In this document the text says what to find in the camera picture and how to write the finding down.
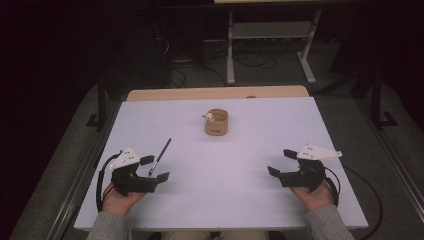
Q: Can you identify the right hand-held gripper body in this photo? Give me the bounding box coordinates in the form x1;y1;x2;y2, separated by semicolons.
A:
279;143;343;194

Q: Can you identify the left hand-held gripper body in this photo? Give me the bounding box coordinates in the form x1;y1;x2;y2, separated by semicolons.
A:
108;146;158;197

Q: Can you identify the black pen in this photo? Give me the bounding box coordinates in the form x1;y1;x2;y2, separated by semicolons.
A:
147;137;173;178

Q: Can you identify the brown pen holder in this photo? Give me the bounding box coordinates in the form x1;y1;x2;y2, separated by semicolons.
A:
203;108;230;137

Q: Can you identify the person's left hand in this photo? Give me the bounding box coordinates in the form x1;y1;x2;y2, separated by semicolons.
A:
101;181;148;217

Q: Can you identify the person's right hand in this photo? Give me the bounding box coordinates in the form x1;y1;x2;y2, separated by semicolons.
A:
288;180;335;213

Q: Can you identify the black metal stand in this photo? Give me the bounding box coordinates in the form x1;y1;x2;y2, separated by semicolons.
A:
85;73;109;131
369;66;400;131

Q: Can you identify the wooden table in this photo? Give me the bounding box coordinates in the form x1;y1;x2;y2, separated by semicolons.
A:
126;85;310;102

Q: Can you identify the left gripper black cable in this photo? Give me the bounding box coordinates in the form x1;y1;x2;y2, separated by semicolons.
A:
95;150;123;213

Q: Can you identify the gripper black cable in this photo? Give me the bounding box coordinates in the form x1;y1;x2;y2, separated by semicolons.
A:
323;165;342;208
95;150;123;213

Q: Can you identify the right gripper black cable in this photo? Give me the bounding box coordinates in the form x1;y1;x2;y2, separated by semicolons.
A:
323;165;342;208

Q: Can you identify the metal floor rail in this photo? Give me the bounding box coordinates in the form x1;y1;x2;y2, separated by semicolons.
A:
354;98;424;216
44;128;113;240

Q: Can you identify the long black floor cable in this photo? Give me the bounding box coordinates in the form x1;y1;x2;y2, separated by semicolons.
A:
343;165;384;240

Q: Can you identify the tangle of black cables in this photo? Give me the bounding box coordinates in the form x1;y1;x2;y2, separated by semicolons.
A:
151;31;278;89

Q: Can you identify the white metal frame desk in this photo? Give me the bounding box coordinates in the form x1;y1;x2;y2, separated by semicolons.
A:
213;0;356;86

